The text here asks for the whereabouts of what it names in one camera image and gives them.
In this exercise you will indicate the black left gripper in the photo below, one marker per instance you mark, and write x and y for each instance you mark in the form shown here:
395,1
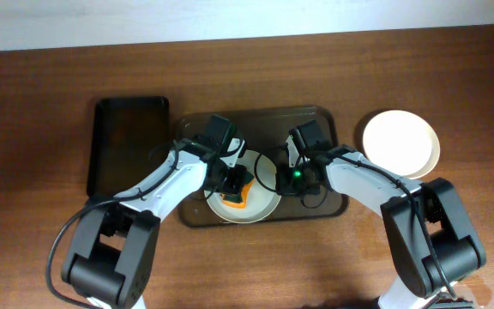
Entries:
234,184

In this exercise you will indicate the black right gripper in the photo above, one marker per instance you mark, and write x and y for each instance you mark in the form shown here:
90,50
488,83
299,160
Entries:
292,184

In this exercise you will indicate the orange green sponge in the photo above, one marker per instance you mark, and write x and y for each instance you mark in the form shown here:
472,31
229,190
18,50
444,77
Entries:
238,200

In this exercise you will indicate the pale green plate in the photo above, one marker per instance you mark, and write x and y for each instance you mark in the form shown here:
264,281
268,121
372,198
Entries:
259,202

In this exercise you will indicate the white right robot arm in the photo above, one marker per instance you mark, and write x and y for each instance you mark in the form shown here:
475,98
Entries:
432,241

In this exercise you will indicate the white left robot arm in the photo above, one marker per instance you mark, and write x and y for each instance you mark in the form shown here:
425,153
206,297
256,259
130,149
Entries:
111,255

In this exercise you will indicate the large brown serving tray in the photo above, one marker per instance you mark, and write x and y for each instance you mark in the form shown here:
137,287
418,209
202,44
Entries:
262,130

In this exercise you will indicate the small black tray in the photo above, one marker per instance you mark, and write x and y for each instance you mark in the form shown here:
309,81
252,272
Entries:
129,141

